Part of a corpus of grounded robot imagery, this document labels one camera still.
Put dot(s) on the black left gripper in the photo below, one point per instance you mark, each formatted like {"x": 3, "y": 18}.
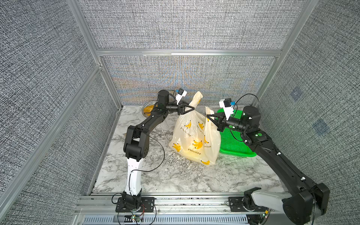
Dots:
{"x": 181, "y": 109}

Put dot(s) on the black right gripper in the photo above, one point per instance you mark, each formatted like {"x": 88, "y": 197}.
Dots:
{"x": 222, "y": 123}

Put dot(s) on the cream plastic bag banana print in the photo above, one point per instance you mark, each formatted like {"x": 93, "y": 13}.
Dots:
{"x": 196, "y": 138}

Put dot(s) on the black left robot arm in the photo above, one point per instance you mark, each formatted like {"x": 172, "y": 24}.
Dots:
{"x": 137, "y": 145}

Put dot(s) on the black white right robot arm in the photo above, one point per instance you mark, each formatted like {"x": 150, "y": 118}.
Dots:
{"x": 304, "y": 200}

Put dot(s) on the green plastic basket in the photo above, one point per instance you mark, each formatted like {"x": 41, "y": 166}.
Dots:
{"x": 232, "y": 144}

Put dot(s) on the orange food in bowl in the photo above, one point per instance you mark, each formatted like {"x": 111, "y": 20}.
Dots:
{"x": 147, "y": 110}

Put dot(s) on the black white patterned bowl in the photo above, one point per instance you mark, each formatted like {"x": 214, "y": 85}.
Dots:
{"x": 148, "y": 104}

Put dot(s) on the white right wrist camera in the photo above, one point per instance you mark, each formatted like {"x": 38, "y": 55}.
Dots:
{"x": 228, "y": 106}

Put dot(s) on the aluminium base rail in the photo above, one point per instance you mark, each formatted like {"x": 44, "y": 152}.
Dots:
{"x": 173, "y": 209}

